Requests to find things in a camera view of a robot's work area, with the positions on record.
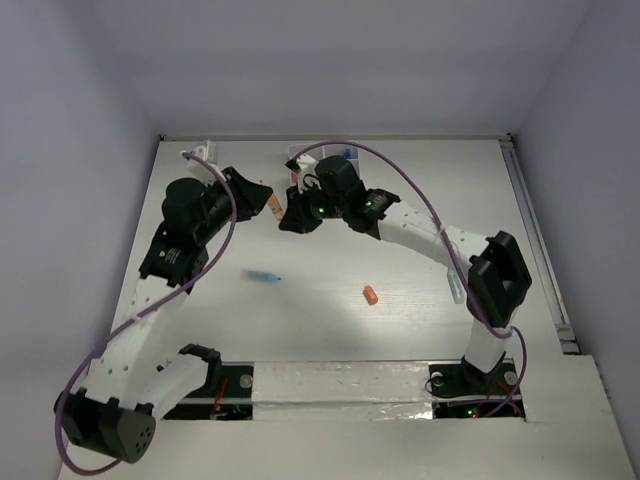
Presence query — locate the blue highlighter pen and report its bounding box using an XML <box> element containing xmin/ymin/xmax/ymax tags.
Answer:
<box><xmin>242</xmin><ymin>270</ymin><xmax>281</xmax><ymax>283</ymax></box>

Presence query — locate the green highlighter pen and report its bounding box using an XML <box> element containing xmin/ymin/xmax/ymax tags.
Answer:
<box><xmin>447</xmin><ymin>269</ymin><xmax>466</xmax><ymax>305</ymax></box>

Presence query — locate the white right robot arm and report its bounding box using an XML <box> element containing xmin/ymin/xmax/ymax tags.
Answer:
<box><xmin>279</xmin><ymin>155</ymin><xmax>532</xmax><ymax>392</ymax></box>

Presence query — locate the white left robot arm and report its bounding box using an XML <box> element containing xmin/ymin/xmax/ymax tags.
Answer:
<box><xmin>54</xmin><ymin>167</ymin><xmax>273</xmax><ymax>464</ymax></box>

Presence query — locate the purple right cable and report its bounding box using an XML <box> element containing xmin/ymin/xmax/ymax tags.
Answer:
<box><xmin>294</xmin><ymin>140</ymin><xmax>529</xmax><ymax>419</ymax></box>

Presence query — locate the white left organizer box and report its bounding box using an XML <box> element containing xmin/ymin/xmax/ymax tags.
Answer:
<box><xmin>287</xmin><ymin>143</ymin><xmax>324</xmax><ymax>186</ymax></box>

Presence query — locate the orange highlighter pen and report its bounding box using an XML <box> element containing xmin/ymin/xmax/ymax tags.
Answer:
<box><xmin>267</xmin><ymin>195</ymin><xmax>284</xmax><ymax>222</ymax></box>

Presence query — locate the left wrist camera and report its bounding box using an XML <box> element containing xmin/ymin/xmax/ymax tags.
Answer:
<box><xmin>180</xmin><ymin>140</ymin><xmax>219</xmax><ymax>172</ymax></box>

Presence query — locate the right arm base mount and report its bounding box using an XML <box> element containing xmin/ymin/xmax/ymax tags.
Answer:
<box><xmin>424</xmin><ymin>356</ymin><xmax>527</xmax><ymax>420</ymax></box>

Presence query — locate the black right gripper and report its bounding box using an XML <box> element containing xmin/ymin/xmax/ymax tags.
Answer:
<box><xmin>280</xmin><ymin>178</ymin><xmax>348</xmax><ymax>233</ymax></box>

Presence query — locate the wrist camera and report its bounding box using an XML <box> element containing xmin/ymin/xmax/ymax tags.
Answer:
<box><xmin>180</xmin><ymin>140</ymin><xmax>219</xmax><ymax>172</ymax></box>
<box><xmin>285</xmin><ymin>158</ymin><xmax>317</xmax><ymax>193</ymax></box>

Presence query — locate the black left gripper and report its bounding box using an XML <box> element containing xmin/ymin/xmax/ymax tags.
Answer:
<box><xmin>194</xmin><ymin>166</ymin><xmax>271</xmax><ymax>243</ymax></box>

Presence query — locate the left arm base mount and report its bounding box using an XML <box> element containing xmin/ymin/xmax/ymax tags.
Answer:
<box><xmin>164</xmin><ymin>363</ymin><xmax>254</xmax><ymax>421</ymax></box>

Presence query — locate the orange highlighter cap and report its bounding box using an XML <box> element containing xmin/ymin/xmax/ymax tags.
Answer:
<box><xmin>363</xmin><ymin>285</ymin><xmax>379</xmax><ymax>305</ymax></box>

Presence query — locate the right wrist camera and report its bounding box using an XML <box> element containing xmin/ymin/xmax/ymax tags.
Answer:
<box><xmin>285</xmin><ymin>158</ymin><xmax>317</xmax><ymax>193</ymax></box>

